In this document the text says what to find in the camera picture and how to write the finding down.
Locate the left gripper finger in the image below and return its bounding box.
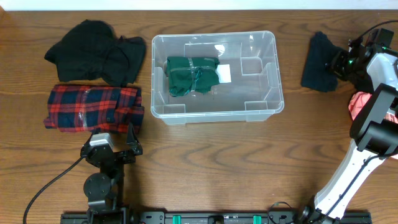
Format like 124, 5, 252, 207
126, 122, 141, 149
89, 128, 100, 140

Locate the dark navy garment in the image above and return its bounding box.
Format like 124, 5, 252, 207
301, 31, 343, 92

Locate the pink shirt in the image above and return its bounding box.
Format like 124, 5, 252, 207
348, 91, 397, 123

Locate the dark green garment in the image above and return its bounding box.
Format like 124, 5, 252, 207
165, 57, 220, 97

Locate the black taped garment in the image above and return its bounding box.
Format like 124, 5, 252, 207
353, 78, 374, 94

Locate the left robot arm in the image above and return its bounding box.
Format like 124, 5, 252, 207
80, 123, 143, 223

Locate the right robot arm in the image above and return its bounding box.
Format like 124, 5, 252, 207
296, 26, 397, 223

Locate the red navy plaid shirt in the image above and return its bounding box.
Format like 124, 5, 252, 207
44, 85, 144, 133

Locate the black crumpled garment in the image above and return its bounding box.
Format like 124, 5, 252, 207
44, 20, 146, 87

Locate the clear plastic storage bin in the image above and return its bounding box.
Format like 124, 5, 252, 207
150, 30, 285, 125

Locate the white label in bin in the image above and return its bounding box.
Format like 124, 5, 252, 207
216, 64, 231, 83

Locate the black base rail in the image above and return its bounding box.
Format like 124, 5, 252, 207
60, 208, 373, 224

